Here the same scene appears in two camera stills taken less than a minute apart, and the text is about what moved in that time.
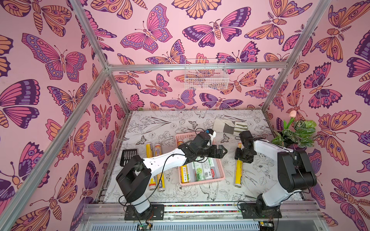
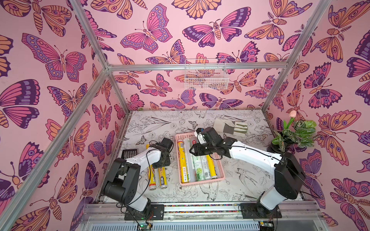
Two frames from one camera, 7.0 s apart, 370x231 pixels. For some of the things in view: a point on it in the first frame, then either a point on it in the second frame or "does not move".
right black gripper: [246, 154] to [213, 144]
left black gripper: [218, 155] to [168, 162]
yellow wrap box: [239, 169] to [212, 169]
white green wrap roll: [206, 165] does not move
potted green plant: [298, 134] does not move
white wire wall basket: [206, 74] does not move
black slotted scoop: [126, 155] does not move
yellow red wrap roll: [184, 169] does not move
